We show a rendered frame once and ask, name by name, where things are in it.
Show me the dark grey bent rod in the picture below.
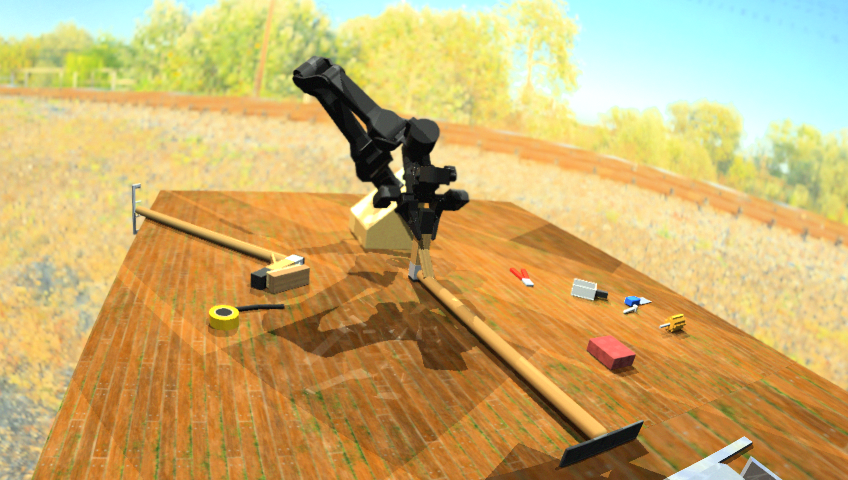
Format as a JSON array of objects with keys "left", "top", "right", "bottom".
[{"left": 233, "top": 304, "right": 285, "bottom": 312}]

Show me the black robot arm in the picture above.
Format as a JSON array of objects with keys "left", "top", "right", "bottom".
[{"left": 292, "top": 56, "right": 458, "bottom": 190}]

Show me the blue-handled scraper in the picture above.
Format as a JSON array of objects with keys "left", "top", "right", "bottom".
[{"left": 624, "top": 296, "right": 651, "bottom": 306}]

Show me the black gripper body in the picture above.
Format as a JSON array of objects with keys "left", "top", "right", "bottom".
[{"left": 373, "top": 160, "right": 470, "bottom": 211}]

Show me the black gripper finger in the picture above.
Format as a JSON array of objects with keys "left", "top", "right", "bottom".
[
  {"left": 394, "top": 199, "right": 421, "bottom": 241},
  {"left": 430, "top": 201, "right": 450, "bottom": 241}
]

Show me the yellow ring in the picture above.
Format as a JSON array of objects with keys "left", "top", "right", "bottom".
[{"left": 209, "top": 305, "right": 239, "bottom": 331}]

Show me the pink cube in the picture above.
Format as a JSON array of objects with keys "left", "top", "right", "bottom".
[{"left": 587, "top": 335, "right": 636, "bottom": 370}]

